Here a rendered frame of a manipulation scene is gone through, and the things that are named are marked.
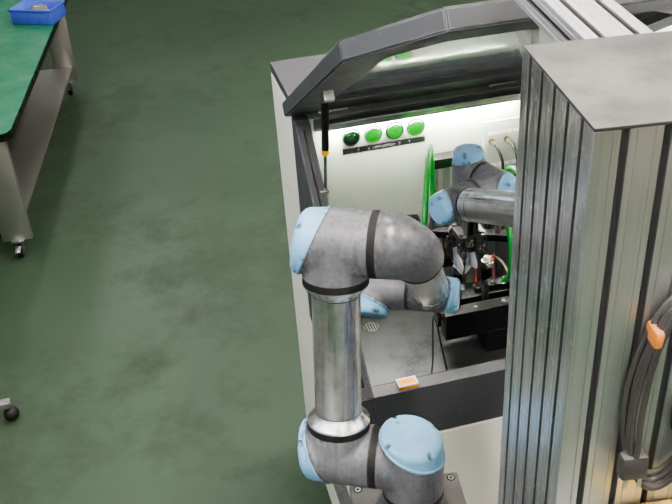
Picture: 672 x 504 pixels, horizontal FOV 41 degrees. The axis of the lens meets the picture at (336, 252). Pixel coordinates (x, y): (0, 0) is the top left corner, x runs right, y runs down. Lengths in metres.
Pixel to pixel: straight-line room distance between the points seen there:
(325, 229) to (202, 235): 3.29
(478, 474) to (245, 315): 1.87
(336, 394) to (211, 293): 2.72
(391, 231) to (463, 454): 1.10
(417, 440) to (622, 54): 0.81
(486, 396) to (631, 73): 1.38
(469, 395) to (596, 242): 1.33
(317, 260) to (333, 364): 0.20
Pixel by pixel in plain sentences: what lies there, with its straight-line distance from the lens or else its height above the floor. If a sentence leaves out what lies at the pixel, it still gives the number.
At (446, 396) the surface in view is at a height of 0.90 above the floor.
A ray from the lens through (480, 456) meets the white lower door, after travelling 2.48.
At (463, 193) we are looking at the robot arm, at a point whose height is 1.46.
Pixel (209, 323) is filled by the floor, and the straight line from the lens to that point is 4.11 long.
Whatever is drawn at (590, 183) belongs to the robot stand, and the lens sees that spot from 0.98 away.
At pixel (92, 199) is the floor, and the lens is 5.29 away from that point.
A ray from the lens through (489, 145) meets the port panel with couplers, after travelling 2.58.
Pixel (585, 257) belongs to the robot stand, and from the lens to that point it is 1.03.
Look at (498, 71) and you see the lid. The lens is 2.34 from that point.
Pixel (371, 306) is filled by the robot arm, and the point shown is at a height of 1.33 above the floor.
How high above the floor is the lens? 2.43
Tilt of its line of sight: 33 degrees down
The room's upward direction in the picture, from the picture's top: 4 degrees counter-clockwise
